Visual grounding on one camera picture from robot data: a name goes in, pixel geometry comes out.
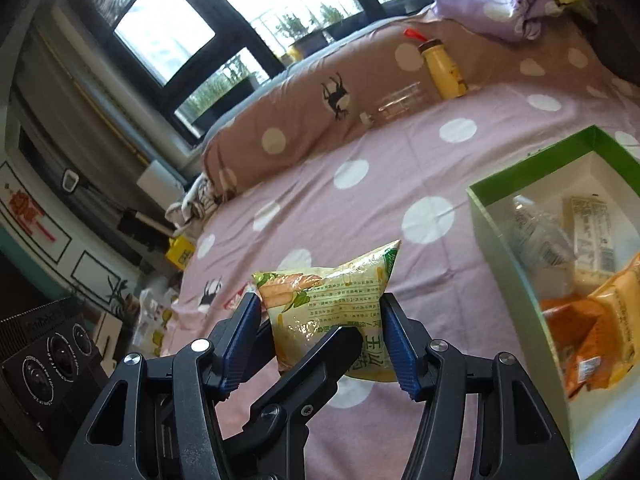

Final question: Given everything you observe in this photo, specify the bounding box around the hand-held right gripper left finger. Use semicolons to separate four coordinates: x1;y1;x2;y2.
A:
59;291;263;480

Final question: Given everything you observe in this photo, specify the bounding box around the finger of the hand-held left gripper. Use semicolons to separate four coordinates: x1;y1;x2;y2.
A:
222;325;363;480

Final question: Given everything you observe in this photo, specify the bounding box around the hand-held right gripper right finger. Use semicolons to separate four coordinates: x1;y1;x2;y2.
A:
381;292;581;480

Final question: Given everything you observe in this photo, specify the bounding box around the yellow green snack packet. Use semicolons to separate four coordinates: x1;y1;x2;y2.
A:
251;240;402;383

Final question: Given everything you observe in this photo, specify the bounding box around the long cream snack packet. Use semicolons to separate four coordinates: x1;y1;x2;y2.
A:
562;195;618;286

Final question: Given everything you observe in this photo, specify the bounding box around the yellow orange snack packet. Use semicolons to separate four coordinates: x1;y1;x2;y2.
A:
585;255;640;388

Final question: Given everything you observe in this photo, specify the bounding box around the green cardboard box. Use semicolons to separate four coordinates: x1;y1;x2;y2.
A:
466;125;640;471

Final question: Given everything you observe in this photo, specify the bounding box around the printed white plastic bag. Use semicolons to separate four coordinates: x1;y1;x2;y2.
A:
132;285;178;356

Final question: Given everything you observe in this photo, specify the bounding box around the yellow box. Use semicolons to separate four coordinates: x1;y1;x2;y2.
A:
165;236;196;270

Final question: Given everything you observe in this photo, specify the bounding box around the crumpled patterned cloth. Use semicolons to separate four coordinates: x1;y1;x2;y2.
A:
166;172;223;236

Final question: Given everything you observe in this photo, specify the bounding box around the black object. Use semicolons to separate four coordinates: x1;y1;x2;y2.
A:
117;207;171;253

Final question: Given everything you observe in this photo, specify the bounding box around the orange snack bag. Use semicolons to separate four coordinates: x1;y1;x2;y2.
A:
540;295;626;398

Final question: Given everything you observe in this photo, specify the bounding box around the brown polka-dot pillow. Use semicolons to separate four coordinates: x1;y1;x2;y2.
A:
201;5;601;206

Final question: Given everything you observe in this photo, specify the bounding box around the clear plastic bottle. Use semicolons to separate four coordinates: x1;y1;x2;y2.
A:
361;81;433;126

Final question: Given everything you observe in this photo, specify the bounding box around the long planter with greenery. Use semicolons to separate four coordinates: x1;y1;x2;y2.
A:
177;55;261;126

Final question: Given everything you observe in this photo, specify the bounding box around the potted green plant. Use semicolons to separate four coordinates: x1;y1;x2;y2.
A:
277;10;326;58
320;2;361;41

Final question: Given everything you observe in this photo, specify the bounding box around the black framed window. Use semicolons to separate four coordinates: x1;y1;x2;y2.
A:
65;0;471;143

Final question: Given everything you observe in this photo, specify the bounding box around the purple polka-dot bundle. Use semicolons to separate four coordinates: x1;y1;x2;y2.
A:
430;0;551;43

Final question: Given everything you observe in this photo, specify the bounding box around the dark grey cushion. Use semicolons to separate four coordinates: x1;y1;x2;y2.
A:
585;0;640;86

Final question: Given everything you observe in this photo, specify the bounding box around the empty wall frame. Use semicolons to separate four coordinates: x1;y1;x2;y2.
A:
70;250;121;306

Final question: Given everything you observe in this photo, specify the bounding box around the wall frame with red decoration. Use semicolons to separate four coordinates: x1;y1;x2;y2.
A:
0;160;73;266

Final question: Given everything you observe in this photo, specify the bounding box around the white wall box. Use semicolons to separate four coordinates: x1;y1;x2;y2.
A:
136;160;183;211

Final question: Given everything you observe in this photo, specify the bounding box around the yellow bottle with red strap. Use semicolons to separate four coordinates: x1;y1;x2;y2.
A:
404;28;470;100

